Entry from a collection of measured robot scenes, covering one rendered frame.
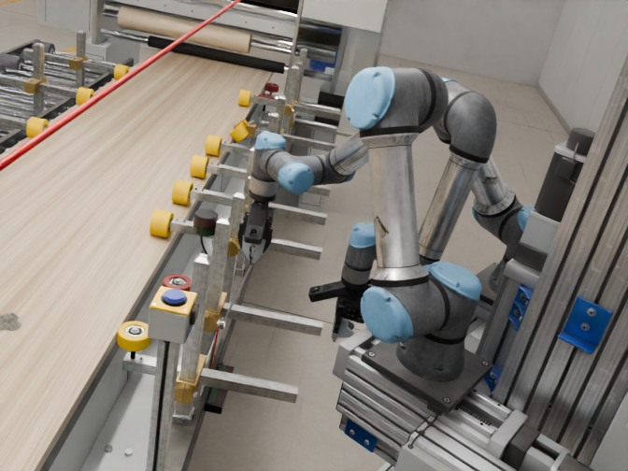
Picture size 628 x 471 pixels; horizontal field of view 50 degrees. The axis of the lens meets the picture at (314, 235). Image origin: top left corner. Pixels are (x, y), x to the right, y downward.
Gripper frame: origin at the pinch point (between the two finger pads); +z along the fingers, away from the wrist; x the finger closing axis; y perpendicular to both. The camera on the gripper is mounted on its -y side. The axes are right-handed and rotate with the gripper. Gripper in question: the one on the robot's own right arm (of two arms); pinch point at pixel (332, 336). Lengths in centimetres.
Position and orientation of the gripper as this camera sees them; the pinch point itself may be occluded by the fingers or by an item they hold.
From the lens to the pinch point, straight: 189.3
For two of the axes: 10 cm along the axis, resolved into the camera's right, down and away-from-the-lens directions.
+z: -1.8, 8.8, 4.5
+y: 9.8, 2.0, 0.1
